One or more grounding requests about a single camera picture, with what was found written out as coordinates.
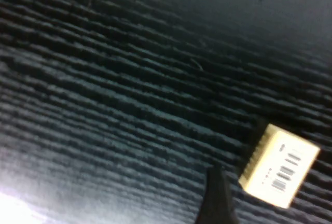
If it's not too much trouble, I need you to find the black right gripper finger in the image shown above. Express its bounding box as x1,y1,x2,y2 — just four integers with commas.
196,165,239,224

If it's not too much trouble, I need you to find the yellow eraser with barcode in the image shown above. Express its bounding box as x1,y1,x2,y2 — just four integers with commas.
238,123,321,209

